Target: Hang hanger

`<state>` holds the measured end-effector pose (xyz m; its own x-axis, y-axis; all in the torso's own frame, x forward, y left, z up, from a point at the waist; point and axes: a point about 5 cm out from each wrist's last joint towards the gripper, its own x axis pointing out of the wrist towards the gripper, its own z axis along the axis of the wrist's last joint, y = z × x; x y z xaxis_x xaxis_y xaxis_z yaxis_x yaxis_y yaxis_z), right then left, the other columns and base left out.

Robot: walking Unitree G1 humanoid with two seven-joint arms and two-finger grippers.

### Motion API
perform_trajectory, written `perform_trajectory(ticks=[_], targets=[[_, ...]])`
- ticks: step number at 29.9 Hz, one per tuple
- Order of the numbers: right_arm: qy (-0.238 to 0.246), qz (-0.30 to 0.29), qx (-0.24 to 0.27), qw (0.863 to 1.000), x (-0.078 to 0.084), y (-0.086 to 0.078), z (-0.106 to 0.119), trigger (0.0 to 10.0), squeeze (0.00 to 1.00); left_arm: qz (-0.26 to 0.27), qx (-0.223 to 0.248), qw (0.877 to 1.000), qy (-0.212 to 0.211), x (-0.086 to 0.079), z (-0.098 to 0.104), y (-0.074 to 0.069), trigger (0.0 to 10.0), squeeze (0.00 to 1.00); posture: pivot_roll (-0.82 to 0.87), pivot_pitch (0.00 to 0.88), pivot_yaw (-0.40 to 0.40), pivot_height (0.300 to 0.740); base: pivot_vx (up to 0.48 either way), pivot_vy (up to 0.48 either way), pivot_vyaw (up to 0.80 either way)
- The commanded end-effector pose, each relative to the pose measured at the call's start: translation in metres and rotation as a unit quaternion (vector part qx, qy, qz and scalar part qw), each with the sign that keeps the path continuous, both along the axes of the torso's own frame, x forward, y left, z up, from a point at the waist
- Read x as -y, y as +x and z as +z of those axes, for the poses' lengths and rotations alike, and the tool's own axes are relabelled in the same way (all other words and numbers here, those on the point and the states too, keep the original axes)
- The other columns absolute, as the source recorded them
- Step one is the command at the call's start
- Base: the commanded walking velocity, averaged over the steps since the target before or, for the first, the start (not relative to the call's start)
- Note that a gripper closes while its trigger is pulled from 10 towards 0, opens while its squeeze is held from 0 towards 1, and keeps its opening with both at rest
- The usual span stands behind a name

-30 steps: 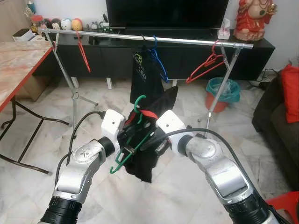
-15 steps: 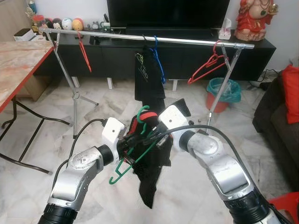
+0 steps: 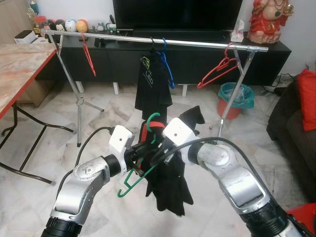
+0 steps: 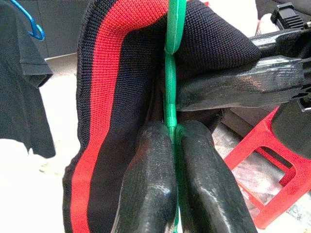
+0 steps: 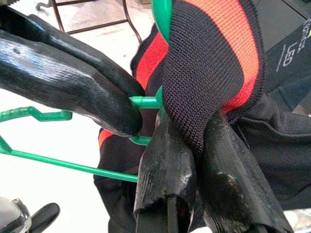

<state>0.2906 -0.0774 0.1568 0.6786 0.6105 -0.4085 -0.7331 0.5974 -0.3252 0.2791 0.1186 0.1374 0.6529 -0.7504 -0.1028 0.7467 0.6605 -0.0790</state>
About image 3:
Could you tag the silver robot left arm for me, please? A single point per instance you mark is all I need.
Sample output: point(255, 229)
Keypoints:
point(84, 182)

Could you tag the black haired round doll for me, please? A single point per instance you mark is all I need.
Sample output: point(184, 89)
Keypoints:
point(59, 26)

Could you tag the red cushion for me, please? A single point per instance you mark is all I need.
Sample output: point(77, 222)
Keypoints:
point(307, 98)

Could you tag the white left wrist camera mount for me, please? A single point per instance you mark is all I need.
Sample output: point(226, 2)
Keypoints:
point(120, 138)

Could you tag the white round doll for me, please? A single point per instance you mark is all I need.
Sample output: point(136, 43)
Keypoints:
point(71, 26)

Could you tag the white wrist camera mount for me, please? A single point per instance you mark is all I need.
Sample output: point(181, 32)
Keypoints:
point(177, 131)
point(120, 138)

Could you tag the red lidded clear jar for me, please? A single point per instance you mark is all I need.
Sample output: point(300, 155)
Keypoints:
point(42, 24)

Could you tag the light wooden sideboard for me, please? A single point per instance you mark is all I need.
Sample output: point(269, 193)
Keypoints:
point(12, 19)

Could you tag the white box black lid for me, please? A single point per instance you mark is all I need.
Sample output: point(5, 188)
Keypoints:
point(24, 38)

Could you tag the black shirt green logo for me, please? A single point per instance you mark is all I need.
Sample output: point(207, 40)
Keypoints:
point(150, 94)

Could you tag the red clothes hanger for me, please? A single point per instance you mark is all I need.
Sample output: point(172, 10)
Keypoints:
point(89, 57)
point(217, 71)

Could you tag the green white mug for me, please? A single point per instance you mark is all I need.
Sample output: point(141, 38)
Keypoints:
point(112, 29)

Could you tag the blue clothes hanger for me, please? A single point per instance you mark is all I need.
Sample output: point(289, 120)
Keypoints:
point(169, 69)

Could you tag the dark grey sofa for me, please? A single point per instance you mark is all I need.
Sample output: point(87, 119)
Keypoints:
point(286, 138)

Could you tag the red plastic bucket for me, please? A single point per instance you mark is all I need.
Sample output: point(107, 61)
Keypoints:
point(229, 111)

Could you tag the black shirt red stripe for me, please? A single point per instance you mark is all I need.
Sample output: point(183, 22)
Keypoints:
point(168, 187)

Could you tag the black low tv cabinet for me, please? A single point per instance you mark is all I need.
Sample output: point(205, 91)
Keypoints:
point(118, 64)

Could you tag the red plastic stool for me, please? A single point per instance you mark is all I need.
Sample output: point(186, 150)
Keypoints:
point(303, 215)

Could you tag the red buddha statue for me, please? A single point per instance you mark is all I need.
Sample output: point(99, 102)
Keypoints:
point(266, 24)

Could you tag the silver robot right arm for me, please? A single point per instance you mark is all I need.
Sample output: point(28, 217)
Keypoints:
point(237, 182)

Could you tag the orange round doll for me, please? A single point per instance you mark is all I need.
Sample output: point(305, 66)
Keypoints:
point(83, 26)

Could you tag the black clothes hanger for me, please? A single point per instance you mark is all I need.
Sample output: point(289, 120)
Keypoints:
point(153, 47)

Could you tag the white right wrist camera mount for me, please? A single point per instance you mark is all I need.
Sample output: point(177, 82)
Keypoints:
point(177, 131)

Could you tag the green clothes hanger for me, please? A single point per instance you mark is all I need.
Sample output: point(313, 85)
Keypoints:
point(138, 180)

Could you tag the black metal table frame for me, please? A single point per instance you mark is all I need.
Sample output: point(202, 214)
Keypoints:
point(34, 148)

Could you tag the black flat television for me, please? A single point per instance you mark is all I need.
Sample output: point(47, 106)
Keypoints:
point(177, 12)

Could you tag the silver metal clothes rack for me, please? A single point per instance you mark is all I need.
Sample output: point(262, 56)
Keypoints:
point(123, 38)

